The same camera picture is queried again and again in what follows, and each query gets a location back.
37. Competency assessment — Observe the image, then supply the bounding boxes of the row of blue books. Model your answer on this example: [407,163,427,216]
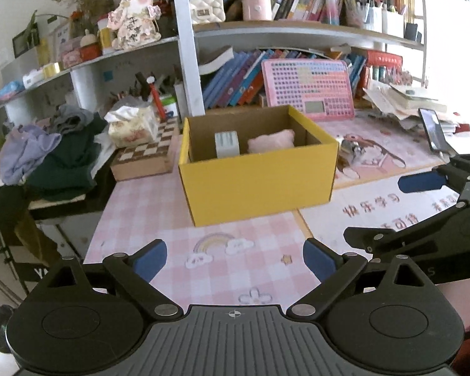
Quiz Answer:
[199,45,268,109]

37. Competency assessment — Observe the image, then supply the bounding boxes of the white pen holder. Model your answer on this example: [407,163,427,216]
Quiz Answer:
[366,4,405,38]

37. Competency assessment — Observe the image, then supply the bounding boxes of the grey cloth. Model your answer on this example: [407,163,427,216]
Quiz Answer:
[49,104,97,136]

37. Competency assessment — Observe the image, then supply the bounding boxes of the small grey toy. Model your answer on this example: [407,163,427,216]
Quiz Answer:
[338,136,367,165]

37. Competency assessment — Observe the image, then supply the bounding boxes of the yellow cardboard box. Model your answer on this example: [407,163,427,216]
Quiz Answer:
[178,105,340,227]

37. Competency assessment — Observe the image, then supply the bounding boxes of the white rectangular block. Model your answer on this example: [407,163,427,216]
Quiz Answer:
[214,131,242,159]

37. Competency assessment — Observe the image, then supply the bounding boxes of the red book box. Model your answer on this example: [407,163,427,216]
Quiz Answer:
[366,50,404,83]

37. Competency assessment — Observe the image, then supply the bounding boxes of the gradient pink bottle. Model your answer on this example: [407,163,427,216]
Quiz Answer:
[324,0,341,26]

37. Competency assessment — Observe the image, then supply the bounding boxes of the floral tissue pack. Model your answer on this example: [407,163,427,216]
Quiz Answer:
[103,103,161,148]

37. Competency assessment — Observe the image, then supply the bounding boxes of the dark green cloth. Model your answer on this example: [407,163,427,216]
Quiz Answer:
[25,124,111,201]

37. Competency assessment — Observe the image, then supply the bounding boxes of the small black box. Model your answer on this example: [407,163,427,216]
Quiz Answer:
[404,21,423,44]

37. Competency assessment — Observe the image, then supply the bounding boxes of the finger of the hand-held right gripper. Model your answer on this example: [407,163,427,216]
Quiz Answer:
[343,219,441,255]
[397,154,470,208]

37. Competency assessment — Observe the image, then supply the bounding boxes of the pile of books and papers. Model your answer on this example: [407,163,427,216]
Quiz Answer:
[362,80,470,134]

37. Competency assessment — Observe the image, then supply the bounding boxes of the pink floral paper figure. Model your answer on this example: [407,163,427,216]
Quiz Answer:
[107,0,162,51]

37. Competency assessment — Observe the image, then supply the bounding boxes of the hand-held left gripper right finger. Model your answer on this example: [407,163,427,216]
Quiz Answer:
[286,238,442,321]

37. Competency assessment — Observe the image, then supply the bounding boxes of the purple cloth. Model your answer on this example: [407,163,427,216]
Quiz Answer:
[0,123,62,185]

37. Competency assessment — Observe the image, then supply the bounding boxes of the black smartphone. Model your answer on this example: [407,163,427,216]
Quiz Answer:
[417,107,449,153]

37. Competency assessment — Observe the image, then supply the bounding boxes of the small red box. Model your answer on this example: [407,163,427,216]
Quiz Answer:
[80,43,103,62]

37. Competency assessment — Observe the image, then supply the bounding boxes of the black picture frame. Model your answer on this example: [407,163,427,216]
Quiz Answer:
[12,23,40,58]

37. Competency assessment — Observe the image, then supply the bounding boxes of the white bookshelf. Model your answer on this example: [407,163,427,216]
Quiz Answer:
[0,0,430,127]

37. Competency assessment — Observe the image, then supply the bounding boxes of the green and white jar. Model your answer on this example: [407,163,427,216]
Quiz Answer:
[159,94,179,118]

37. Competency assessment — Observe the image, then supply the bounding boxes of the pink printed tablecloth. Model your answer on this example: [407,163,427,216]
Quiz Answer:
[82,110,470,315]

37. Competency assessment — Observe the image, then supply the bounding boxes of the pink plush toy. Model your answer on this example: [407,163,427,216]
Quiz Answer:
[246,128,297,154]

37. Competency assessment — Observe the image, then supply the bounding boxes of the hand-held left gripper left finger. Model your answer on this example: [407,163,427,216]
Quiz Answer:
[27,238,183,321]

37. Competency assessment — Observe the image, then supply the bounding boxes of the pink learning tablet toy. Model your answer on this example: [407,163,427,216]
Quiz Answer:
[260,59,357,121]

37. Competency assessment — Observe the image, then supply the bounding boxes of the white quilted handbag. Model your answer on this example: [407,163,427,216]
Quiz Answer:
[189,0,226,25]

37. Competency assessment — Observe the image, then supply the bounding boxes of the wooden chessboard box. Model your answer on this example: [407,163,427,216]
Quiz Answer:
[110,119,181,181]

